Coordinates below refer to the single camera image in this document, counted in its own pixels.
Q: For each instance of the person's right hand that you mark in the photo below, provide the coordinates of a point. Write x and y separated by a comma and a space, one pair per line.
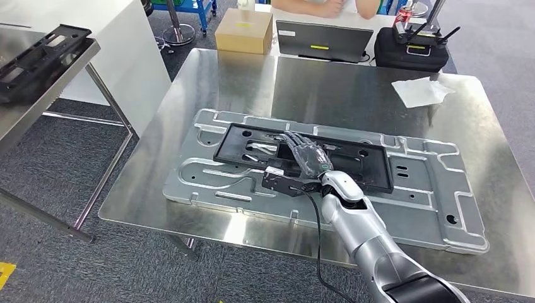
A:
332, 8

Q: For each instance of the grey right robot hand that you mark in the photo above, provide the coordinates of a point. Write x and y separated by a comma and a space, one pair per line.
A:
311, 157

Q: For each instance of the black plastic frame part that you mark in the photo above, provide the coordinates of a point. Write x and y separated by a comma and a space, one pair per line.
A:
25, 79
376, 175

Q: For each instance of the person's right forearm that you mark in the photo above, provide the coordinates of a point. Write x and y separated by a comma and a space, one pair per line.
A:
292, 5

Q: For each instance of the person's left forearm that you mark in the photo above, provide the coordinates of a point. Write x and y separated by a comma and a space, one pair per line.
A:
370, 8

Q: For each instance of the steel workbench table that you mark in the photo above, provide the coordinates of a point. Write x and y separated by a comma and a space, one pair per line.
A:
334, 92

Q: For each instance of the blue metal shelf rack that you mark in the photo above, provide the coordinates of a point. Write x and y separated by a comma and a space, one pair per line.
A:
205, 12

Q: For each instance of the dark grey laptop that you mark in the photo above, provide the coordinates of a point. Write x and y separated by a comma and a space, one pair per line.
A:
301, 46

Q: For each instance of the red drink can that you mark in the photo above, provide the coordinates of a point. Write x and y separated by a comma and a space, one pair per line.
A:
403, 16

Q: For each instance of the black carry case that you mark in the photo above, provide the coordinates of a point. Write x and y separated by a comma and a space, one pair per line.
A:
401, 56

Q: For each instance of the small white container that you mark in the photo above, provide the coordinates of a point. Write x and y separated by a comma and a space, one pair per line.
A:
246, 4

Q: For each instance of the router with black antennas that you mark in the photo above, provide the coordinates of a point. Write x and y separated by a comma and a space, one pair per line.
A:
422, 37

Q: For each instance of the brown cardboard box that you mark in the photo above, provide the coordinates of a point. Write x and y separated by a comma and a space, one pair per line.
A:
242, 39

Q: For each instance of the white tissue paper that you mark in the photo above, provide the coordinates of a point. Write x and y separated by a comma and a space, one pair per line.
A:
418, 92

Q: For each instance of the stamped grey metal panel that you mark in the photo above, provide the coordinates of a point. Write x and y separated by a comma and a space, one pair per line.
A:
418, 217

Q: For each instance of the green plastic crate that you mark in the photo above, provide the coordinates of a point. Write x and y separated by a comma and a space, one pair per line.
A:
167, 2

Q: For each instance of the white partition cabinet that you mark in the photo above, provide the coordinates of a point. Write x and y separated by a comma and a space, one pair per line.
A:
125, 50

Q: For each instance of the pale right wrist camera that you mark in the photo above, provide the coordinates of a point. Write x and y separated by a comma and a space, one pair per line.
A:
284, 182

